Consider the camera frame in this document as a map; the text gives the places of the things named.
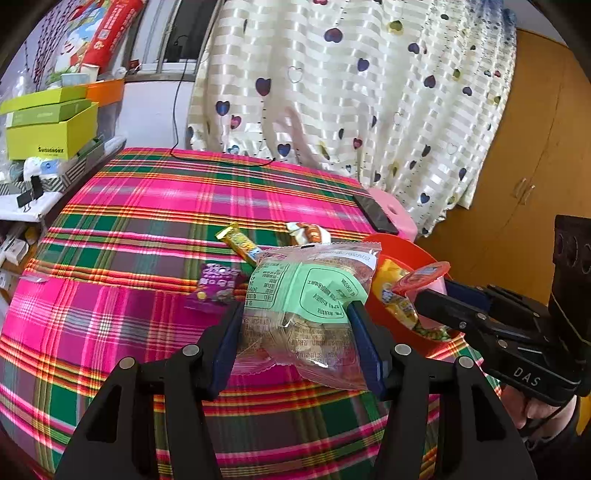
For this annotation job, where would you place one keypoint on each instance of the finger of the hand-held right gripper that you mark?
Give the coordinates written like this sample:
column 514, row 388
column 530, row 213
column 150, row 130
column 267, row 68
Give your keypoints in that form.
column 443, row 304
column 466, row 293

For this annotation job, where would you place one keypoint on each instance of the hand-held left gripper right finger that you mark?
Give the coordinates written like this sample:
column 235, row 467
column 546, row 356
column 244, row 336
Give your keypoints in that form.
column 364, row 346

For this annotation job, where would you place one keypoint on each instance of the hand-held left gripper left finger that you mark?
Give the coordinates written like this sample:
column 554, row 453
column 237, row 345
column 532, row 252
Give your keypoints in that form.
column 226, row 344

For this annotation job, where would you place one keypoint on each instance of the green pea snack packet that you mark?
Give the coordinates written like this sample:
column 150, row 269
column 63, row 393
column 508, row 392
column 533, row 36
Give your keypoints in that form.
column 431, row 332

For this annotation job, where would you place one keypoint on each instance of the pink jelly cup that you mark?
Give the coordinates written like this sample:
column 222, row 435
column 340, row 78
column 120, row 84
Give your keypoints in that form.
column 422, row 277

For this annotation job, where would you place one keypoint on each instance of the large yellow snack packet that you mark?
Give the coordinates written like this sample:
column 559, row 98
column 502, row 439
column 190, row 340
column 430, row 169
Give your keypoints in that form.
column 390, row 277

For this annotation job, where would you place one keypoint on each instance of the red woven plastic basket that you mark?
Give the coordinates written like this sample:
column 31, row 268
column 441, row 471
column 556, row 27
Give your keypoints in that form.
column 401, row 251

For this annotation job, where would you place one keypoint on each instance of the clear bag with green label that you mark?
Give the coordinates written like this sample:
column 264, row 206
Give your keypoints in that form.
column 304, row 295

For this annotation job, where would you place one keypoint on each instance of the yellow snack bar packet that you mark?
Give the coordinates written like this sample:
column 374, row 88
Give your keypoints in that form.
column 240, row 242

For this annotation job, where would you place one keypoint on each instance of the white orange snack packet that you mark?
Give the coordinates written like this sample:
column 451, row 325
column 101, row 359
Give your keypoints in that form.
column 307, row 233

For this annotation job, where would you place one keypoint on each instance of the person's right hand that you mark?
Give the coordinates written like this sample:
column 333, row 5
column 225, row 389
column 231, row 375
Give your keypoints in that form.
column 540, row 415

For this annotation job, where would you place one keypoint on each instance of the purple snack packet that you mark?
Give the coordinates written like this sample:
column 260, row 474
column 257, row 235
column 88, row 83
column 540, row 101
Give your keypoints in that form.
column 217, row 286

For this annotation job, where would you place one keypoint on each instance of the pink plastic stool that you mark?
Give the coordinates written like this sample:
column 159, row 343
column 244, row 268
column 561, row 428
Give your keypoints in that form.
column 401, row 214

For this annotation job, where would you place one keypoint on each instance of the black smartphone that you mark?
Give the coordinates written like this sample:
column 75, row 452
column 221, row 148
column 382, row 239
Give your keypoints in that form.
column 374, row 212

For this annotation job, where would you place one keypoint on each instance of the pink green plaid tablecloth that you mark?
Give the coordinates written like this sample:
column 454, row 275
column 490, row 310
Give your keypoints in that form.
column 138, row 230

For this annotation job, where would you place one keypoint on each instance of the wooden cabinet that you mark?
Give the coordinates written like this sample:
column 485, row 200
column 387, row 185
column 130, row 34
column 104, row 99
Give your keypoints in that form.
column 531, row 138

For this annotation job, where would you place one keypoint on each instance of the striped pattern tray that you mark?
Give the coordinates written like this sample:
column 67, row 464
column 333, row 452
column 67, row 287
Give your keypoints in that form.
column 74, row 173

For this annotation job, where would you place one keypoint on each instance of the white side table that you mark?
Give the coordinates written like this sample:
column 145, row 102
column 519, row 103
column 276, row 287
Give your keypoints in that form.
column 41, row 205

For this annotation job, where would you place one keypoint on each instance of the cream heart print curtain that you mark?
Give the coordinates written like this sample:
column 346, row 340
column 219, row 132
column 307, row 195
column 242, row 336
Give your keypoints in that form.
column 346, row 92

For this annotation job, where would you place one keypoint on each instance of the black binder clip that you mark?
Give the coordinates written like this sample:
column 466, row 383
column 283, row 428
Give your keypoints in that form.
column 30, row 194

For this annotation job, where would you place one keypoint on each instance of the deep lime green box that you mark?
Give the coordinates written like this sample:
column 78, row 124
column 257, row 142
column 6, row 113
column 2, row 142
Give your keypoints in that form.
column 51, row 138

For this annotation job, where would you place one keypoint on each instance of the orange box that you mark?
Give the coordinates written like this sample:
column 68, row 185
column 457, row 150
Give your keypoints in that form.
column 106, row 90

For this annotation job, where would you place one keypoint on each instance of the flat lime green box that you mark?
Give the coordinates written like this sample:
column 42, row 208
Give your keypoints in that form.
column 46, row 101

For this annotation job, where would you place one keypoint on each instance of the red gift bag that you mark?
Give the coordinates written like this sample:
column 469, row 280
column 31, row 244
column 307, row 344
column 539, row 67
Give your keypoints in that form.
column 111, row 32

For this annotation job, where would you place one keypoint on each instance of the colourful cartoon print bag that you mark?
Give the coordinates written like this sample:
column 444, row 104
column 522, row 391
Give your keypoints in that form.
column 74, row 41

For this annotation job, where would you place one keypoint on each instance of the bundle of decorative twigs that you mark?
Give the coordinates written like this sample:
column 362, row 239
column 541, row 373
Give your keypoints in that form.
column 41, row 50

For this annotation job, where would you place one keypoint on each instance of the window frame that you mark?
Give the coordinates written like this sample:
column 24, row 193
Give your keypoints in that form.
column 152, row 41

